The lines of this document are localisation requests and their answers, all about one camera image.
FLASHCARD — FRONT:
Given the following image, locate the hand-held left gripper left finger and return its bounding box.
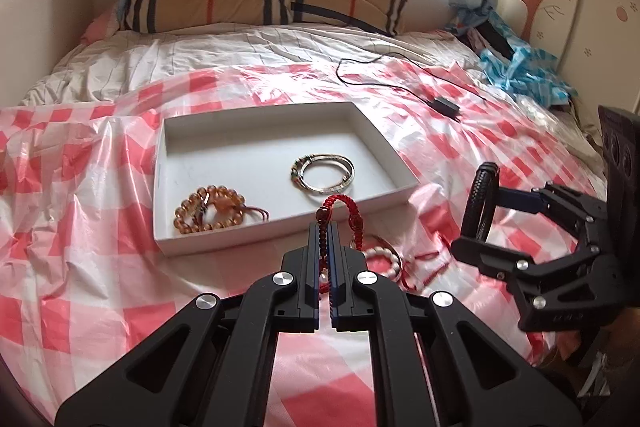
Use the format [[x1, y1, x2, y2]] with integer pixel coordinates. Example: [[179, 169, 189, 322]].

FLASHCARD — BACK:
[[55, 223, 321, 427]]

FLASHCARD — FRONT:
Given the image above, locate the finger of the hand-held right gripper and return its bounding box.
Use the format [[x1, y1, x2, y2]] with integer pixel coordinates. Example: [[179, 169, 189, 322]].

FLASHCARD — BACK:
[[497, 183, 608, 253], [452, 236, 601, 313]]

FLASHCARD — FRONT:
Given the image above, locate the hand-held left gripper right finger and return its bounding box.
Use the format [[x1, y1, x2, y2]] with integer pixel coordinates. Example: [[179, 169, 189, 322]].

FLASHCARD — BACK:
[[330, 227, 583, 427]]

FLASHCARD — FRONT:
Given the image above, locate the black leather bracelet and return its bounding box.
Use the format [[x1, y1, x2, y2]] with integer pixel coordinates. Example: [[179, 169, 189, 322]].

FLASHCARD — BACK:
[[460, 162, 501, 240]]

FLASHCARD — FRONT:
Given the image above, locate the red braided cord bracelet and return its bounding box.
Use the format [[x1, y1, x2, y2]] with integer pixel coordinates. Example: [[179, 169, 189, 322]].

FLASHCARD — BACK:
[[314, 194, 368, 308]]

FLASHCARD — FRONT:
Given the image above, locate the silver bangle bracelet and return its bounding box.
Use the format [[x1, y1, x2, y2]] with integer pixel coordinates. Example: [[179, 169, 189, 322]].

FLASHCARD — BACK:
[[290, 153, 356, 196]]

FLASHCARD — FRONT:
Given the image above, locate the amber bead bracelet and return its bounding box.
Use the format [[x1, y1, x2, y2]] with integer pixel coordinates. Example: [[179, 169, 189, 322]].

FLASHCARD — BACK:
[[173, 186, 271, 235]]

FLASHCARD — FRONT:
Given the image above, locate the white cardboard box tray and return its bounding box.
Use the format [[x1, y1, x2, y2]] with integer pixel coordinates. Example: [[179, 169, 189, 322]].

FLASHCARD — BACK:
[[152, 102, 421, 258]]

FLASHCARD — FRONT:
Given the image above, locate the blue checked plastic sheet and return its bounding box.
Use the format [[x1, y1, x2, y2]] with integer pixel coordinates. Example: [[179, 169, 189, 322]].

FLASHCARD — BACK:
[[480, 47, 576, 108]]

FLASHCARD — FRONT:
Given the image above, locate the red checked plastic sheet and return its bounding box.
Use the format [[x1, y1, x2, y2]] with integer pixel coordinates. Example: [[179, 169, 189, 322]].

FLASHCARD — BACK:
[[0, 62, 611, 427]]

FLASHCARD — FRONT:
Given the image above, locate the pink pillow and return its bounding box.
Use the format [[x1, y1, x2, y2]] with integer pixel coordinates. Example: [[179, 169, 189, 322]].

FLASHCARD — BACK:
[[82, 9, 122, 46]]

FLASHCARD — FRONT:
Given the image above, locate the white pearl bracelet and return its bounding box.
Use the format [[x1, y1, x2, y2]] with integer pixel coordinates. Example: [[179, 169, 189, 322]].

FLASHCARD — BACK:
[[362, 234, 453, 294]]

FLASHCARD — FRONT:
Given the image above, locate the black charger with cable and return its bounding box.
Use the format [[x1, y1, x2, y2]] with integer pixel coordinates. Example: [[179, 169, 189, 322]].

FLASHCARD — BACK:
[[336, 52, 462, 122]]

